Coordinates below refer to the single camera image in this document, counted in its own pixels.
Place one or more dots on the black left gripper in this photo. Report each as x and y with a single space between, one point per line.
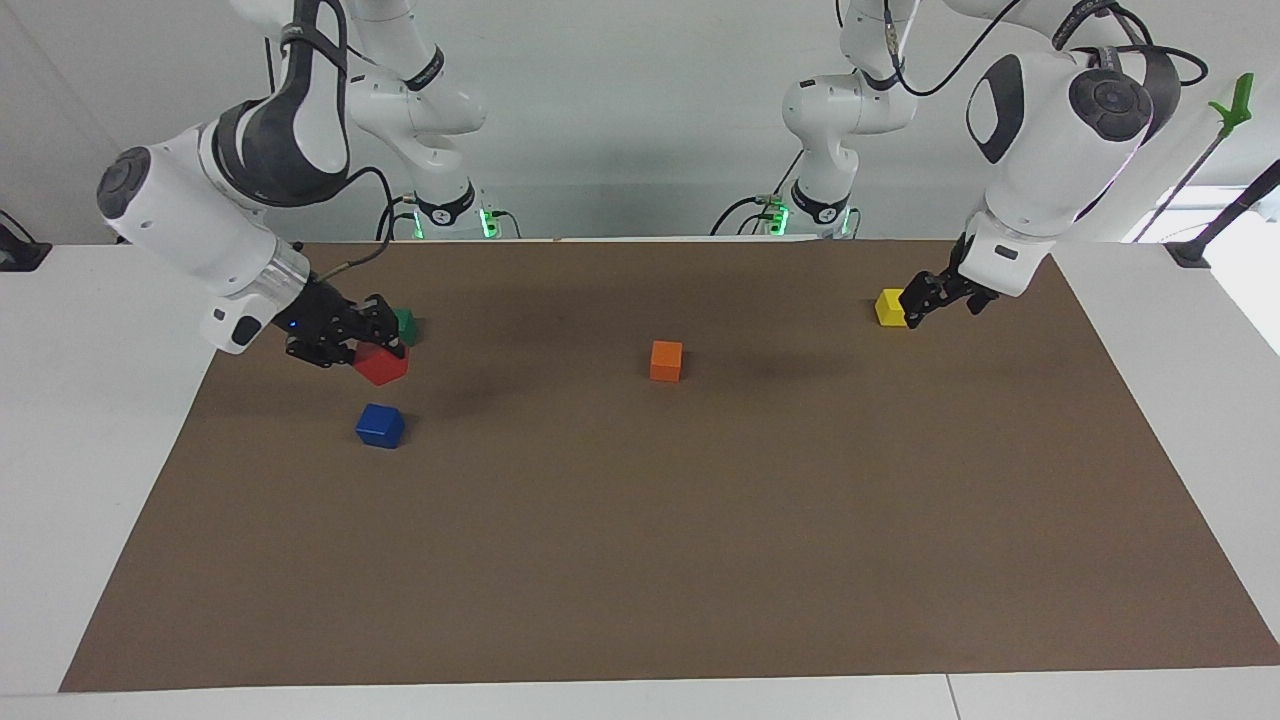
958 270

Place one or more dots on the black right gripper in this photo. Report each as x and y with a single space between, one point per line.
325 320

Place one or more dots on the red wooden block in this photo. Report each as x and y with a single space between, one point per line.
380 368

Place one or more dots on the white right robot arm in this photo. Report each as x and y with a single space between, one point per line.
200 210

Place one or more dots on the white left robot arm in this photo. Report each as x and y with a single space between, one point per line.
1040 150

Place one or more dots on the green wooden block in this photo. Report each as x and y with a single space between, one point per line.
408 325

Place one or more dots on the yellow wooden block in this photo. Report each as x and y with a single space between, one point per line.
888 307

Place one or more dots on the blue wooden block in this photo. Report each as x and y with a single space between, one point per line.
381 427

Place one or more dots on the orange wooden block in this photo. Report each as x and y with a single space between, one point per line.
666 361

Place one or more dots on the black angled stand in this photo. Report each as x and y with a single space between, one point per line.
1225 220

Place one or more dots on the green-tipped grey pole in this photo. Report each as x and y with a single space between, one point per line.
1238 105

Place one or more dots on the black table clamp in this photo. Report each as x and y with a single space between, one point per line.
20 255

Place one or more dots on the brown paper mat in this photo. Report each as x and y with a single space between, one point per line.
650 550

